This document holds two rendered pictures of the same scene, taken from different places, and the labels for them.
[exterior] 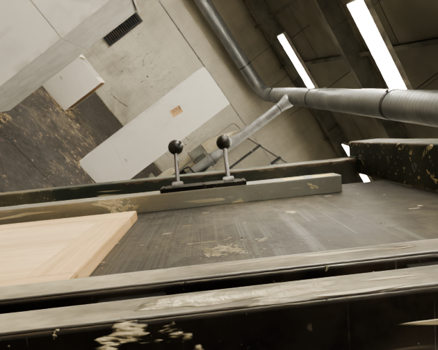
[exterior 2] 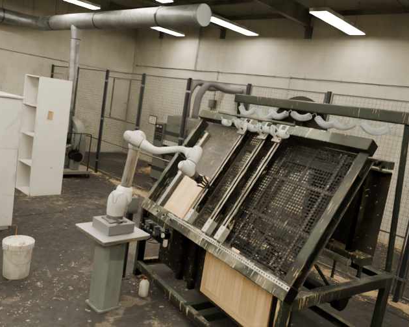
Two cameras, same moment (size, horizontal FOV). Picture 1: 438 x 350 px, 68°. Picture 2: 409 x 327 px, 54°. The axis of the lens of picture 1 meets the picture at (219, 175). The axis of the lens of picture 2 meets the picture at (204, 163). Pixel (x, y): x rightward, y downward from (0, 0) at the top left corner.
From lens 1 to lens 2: 369 cm
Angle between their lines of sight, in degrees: 30
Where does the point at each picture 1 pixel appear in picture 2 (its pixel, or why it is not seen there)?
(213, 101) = (63, 89)
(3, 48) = (0, 179)
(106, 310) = (220, 169)
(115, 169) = (50, 178)
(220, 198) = not seen: hidden behind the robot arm
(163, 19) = not seen: outside the picture
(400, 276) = (228, 156)
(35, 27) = (4, 156)
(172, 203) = not seen: hidden behind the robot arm
